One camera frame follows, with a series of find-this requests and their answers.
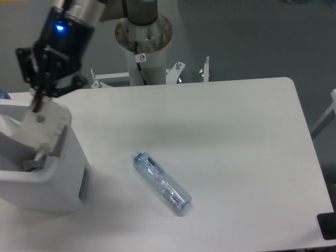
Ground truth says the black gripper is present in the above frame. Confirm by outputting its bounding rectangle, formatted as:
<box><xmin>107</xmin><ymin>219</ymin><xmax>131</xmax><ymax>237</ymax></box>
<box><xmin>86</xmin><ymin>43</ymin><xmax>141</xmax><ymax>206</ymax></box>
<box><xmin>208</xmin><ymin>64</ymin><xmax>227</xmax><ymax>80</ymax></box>
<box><xmin>15</xmin><ymin>6</ymin><xmax>96</xmax><ymax>113</ymax></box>

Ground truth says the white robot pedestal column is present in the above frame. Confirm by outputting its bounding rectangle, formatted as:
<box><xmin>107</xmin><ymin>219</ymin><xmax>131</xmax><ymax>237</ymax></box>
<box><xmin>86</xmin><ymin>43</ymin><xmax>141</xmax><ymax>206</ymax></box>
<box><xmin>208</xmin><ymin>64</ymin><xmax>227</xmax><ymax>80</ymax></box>
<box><xmin>115</xmin><ymin>14</ymin><xmax>173</xmax><ymax>86</ymax></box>

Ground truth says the black clamp at table corner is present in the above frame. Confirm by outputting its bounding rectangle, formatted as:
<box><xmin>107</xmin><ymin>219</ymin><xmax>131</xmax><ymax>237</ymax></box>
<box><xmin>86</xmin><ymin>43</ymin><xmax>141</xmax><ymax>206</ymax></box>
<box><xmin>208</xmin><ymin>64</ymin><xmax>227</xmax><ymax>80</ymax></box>
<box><xmin>317</xmin><ymin>212</ymin><xmax>335</xmax><ymax>240</ymax></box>

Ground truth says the white middle table bracket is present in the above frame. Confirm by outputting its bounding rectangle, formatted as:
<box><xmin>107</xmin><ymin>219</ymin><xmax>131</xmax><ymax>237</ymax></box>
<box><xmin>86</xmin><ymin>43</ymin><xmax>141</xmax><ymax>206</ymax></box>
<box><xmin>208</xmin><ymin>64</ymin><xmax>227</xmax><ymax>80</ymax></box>
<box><xmin>166</xmin><ymin>61</ymin><xmax>186</xmax><ymax>85</ymax></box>

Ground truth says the white table bracket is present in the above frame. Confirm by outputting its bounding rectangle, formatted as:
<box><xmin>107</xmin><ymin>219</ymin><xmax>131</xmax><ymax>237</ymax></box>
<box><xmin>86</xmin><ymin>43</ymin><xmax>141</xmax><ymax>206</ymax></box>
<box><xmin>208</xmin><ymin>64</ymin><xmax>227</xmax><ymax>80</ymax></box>
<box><xmin>90</xmin><ymin>68</ymin><xmax>130</xmax><ymax>89</ymax></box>
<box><xmin>166</xmin><ymin>61</ymin><xmax>186</xmax><ymax>85</ymax></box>
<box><xmin>198</xmin><ymin>56</ymin><xmax>211</xmax><ymax>82</ymax></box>

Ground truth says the blue object at left edge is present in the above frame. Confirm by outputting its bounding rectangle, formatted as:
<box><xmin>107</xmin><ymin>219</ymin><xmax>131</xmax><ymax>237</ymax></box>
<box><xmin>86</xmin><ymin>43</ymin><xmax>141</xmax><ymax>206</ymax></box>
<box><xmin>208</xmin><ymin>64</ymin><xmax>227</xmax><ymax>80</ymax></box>
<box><xmin>0</xmin><ymin>89</ymin><xmax>11</xmax><ymax>100</ymax></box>

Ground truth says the black cable on pedestal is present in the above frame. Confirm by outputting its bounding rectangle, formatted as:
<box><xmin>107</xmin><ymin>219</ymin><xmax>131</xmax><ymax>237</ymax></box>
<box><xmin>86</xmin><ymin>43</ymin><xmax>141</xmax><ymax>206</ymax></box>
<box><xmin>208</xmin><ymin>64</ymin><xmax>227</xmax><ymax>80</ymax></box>
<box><xmin>133</xmin><ymin>40</ymin><xmax>148</xmax><ymax>86</ymax></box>

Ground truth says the white frame at right edge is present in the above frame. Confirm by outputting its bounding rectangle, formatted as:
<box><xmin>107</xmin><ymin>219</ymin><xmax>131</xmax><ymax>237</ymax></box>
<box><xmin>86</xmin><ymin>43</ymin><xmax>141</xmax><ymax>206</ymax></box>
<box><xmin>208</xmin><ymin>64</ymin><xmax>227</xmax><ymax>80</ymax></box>
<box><xmin>310</xmin><ymin>89</ymin><xmax>335</xmax><ymax>139</ymax></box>

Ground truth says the white left table bracket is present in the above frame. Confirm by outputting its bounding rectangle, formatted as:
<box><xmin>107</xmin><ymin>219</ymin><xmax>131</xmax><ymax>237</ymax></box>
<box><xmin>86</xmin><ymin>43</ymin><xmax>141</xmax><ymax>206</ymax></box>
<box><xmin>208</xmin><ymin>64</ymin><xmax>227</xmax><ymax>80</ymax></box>
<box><xmin>90</xmin><ymin>68</ymin><xmax>130</xmax><ymax>89</ymax></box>

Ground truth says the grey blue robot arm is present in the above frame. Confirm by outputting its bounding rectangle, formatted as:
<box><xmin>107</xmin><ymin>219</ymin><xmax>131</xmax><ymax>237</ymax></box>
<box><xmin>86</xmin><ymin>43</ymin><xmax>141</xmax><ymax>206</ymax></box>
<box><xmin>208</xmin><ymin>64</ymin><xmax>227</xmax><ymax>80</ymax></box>
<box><xmin>16</xmin><ymin>1</ymin><xmax>158</xmax><ymax>113</ymax></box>

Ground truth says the trash inside can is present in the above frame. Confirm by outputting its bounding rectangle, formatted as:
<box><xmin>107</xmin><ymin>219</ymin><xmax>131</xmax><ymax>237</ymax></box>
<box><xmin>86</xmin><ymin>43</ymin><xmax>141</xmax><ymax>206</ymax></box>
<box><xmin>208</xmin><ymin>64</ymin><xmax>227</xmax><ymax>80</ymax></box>
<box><xmin>0</xmin><ymin>154</ymin><xmax>46</xmax><ymax>173</ymax></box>

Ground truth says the white trash can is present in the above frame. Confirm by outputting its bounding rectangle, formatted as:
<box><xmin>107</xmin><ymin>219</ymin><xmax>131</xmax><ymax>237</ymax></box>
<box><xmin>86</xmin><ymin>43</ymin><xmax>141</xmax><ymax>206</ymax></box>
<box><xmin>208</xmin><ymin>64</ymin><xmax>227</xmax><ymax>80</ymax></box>
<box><xmin>1</xmin><ymin>100</ymin><xmax>90</xmax><ymax>212</ymax></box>

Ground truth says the clear blue plastic bottle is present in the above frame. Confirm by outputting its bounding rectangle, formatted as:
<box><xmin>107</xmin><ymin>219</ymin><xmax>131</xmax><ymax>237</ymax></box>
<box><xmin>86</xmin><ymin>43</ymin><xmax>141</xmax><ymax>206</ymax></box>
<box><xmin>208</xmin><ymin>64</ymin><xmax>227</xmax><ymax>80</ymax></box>
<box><xmin>131</xmin><ymin>151</ymin><xmax>192</xmax><ymax>215</ymax></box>

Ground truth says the white right table bracket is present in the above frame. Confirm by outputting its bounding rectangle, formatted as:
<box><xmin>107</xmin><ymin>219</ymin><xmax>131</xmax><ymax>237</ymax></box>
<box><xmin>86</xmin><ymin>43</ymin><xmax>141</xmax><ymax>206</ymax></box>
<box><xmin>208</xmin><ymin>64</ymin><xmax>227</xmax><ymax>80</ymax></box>
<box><xmin>198</xmin><ymin>56</ymin><xmax>211</xmax><ymax>82</ymax></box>

